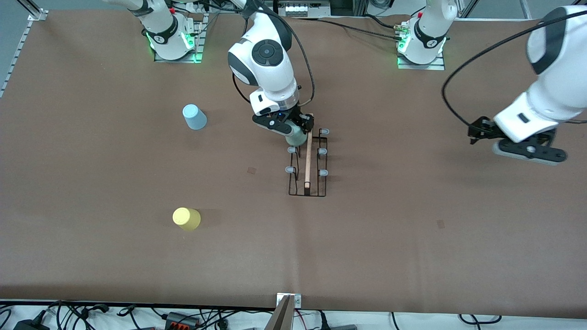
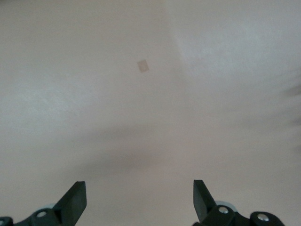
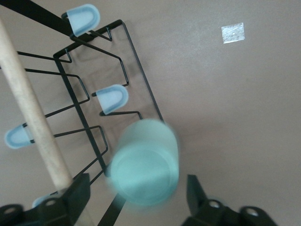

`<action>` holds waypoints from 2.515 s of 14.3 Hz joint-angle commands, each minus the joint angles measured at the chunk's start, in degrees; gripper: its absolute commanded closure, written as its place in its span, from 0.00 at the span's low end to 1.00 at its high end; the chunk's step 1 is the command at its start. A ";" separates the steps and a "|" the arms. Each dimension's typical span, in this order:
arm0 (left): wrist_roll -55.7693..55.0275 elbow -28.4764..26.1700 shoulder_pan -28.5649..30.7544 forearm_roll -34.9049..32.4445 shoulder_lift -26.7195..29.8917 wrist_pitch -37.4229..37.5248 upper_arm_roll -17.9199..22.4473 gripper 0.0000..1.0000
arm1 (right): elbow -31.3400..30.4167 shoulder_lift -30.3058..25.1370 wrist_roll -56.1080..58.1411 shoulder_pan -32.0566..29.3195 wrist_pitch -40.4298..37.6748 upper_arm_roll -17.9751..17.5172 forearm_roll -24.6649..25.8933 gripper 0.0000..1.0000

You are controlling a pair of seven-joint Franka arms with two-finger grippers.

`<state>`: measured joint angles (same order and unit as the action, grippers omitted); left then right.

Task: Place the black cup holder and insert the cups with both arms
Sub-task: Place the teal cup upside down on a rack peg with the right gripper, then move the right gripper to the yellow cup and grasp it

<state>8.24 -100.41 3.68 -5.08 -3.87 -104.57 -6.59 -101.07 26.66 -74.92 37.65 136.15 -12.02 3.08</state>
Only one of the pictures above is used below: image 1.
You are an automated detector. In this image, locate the black wire cup holder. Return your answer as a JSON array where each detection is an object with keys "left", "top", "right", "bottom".
[{"left": 285, "top": 113, "right": 330, "bottom": 198}]

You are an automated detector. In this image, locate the black braided base cable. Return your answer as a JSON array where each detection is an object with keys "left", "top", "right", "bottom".
[{"left": 316, "top": 14, "right": 406, "bottom": 43}]

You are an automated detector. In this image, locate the aluminium table edge rail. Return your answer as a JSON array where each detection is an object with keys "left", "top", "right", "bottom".
[{"left": 0, "top": 21, "right": 35, "bottom": 98}]

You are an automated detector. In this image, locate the black power adapter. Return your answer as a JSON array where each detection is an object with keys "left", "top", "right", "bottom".
[{"left": 13, "top": 319, "right": 50, "bottom": 330}]

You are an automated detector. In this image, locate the white power strip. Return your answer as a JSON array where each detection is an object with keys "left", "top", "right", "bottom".
[{"left": 275, "top": 0, "right": 332, "bottom": 18}]

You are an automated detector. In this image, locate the brown camera mount bar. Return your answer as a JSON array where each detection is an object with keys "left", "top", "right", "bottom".
[{"left": 265, "top": 296, "right": 295, "bottom": 330}]

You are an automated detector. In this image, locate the black red connector block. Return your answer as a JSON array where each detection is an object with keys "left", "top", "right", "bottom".
[{"left": 164, "top": 312, "right": 201, "bottom": 330}]

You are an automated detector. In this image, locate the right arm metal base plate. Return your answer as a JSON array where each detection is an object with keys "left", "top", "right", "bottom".
[{"left": 154, "top": 14, "right": 205, "bottom": 63}]

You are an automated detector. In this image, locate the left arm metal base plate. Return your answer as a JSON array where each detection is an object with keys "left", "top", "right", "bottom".
[{"left": 397, "top": 50, "right": 445, "bottom": 70}]

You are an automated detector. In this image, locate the light blue cup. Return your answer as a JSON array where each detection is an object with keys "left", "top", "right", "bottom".
[{"left": 183, "top": 104, "right": 208, "bottom": 130}]

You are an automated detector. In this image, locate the pale green cup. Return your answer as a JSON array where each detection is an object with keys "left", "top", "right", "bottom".
[{"left": 285, "top": 125, "right": 309, "bottom": 147}]

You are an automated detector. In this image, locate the yellow cup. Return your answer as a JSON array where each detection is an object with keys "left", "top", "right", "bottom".
[{"left": 172, "top": 207, "right": 201, "bottom": 231}]

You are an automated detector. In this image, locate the black floor cable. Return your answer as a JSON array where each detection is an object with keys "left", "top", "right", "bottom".
[{"left": 459, "top": 313, "right": 501, "bottom": 325}]

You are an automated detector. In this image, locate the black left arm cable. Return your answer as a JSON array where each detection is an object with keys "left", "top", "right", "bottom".
[{"left": 442, "top": 9, "right": 587, "bottom": 131}]

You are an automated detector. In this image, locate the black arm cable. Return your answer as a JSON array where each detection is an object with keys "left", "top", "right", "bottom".
[
  {"left": 442, "top": 9, "right": 587, "bottom": 131},
  {"left": 232, "top": 0, "right": 316, "bottom": 110}
]

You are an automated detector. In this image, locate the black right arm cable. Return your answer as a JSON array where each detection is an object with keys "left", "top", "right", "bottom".
[{"left": 232, "top": 0, "right": 316, "bottom": 110}]

